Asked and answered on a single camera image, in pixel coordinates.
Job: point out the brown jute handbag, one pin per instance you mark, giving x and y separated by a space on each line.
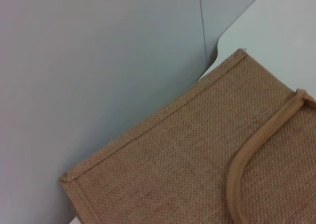
185 160

